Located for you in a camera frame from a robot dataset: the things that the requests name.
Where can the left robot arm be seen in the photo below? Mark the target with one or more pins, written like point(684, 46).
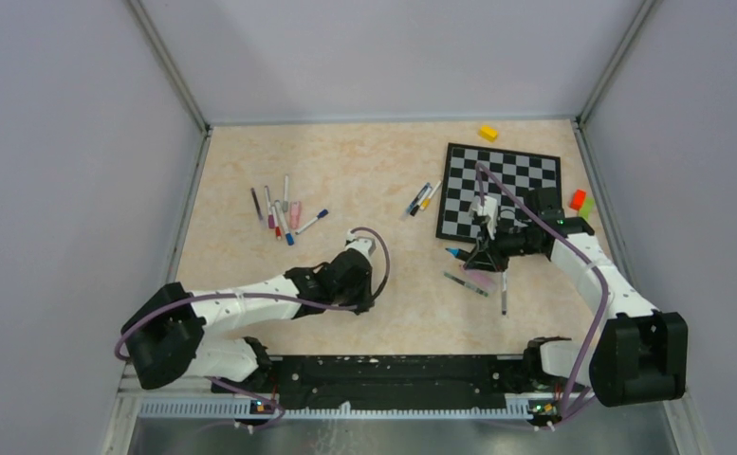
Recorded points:
point(179, 333)

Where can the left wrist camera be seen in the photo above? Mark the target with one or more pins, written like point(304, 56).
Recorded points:
point(364, 245)

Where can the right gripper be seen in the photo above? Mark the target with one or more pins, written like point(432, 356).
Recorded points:
point(481, 258)

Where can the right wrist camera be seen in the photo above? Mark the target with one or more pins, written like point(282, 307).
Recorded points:
point(485, 208)

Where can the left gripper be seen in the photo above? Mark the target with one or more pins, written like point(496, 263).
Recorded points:
point(365, 296)

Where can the white pen grey cap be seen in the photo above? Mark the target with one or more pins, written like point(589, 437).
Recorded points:
point(286, 199)

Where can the white marker dark blue cap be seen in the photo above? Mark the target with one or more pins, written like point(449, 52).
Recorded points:
point(503, 294)

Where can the black marker blue cap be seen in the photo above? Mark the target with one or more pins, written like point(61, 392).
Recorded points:
point(458, 253)

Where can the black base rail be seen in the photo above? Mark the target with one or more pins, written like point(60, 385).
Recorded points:
point(400, 382)

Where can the red block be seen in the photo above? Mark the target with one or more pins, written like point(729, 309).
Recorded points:
point(578, 199)

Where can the green curved block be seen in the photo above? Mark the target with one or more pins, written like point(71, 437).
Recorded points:
point(586, 208)

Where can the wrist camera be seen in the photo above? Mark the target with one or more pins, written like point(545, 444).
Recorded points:
point(364, 245)
point(485, 208)

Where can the pink highlighter pen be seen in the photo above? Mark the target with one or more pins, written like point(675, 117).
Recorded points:
point(481, 279)

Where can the yellow block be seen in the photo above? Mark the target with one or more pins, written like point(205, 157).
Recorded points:
point(488, 133)

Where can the green gel pen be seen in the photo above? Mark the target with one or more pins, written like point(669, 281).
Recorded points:
point(466, 284)

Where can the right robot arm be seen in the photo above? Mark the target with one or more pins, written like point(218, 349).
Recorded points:
point(633, 353)

